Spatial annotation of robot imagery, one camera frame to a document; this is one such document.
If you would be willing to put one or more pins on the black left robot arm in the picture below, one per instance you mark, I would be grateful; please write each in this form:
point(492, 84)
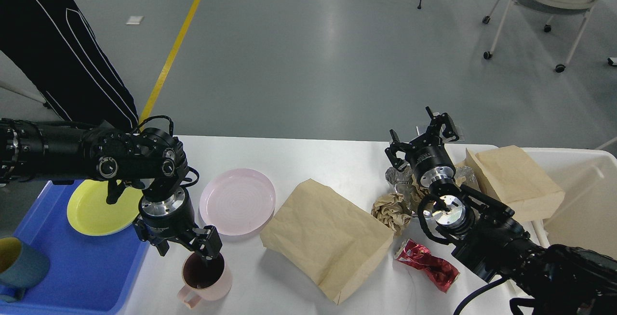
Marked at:
point(149, 159)

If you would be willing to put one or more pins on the pink mug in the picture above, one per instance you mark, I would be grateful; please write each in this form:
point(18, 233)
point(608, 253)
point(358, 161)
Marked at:
point(204, 280)

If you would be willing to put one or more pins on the white plastic bin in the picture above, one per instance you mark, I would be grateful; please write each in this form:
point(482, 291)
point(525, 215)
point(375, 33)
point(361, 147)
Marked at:
point(587, 216)

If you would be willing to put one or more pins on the blue plastic tray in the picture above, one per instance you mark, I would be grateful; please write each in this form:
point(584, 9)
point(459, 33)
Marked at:
point(88, 275)

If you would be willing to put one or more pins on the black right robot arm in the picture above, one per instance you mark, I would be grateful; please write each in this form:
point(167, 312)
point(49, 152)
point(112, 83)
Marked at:
point(558, 280)

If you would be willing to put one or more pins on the person in black tracksuit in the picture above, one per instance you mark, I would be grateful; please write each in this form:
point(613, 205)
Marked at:
point(53, 44)

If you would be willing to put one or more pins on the pink plate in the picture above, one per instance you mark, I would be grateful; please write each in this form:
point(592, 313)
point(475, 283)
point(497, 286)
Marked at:
point(238, 202)

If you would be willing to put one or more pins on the large brown paper bag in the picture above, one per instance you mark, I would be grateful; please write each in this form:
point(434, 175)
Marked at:
point(331, 240)

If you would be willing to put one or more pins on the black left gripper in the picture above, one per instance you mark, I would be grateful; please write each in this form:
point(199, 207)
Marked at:
point(172, 220)

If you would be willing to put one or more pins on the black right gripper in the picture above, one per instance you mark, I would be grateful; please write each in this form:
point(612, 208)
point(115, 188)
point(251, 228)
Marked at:
point(432, 166)

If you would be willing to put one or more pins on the yellow plate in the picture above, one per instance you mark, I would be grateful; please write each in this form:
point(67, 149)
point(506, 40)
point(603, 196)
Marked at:
point(89, 214)

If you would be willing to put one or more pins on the red foil wrapper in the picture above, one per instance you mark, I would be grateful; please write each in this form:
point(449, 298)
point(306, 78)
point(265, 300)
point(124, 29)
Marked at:
point(441, 273)

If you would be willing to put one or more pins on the small brown paper bag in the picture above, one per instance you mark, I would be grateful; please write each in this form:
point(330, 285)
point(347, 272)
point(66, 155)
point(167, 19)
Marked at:
point(510, 175)

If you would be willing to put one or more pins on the crumpled brown paper ball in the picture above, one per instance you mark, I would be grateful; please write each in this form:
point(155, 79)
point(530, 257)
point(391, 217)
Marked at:
point(392, 210)

